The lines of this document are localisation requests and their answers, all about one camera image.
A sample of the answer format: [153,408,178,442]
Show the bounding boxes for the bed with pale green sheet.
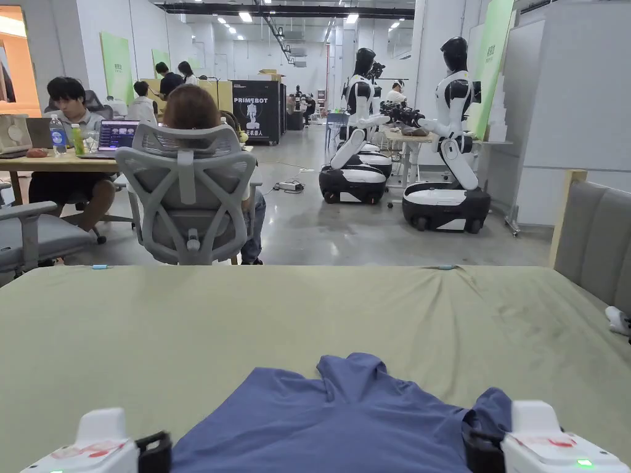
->
[0,265,631,473]

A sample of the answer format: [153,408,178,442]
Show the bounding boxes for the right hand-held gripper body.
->
[463,400,631,473]

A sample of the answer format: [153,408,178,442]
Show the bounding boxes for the dark blue shirt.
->
[169,352,513,473]

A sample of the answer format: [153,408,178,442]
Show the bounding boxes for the wooden table with laptops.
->
[0,114,255,207]

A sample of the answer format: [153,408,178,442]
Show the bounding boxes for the white hand controller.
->
[605,305,631,338]

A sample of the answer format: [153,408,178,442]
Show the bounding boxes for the grey office chair with armrest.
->
[0,181,96,288]

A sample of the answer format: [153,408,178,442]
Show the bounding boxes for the group of people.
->
[127,61,199,125]

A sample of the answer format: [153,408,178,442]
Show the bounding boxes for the grey padded headboard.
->
[548,169,631,316]

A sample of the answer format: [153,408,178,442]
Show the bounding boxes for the grey mesh office chair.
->
[114,123,258,267]

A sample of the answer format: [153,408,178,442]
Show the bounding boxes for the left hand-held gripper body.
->
[19,408,173,473]

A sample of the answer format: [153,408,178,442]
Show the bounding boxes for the black printed cabinet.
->
[231,78,287,147]

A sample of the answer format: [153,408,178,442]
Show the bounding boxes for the white and black humanoid robot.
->
[319,47,394,205]
[401,36,492,233]

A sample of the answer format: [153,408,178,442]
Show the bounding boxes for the wooden table with robot parts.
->
[381,100,475,194]

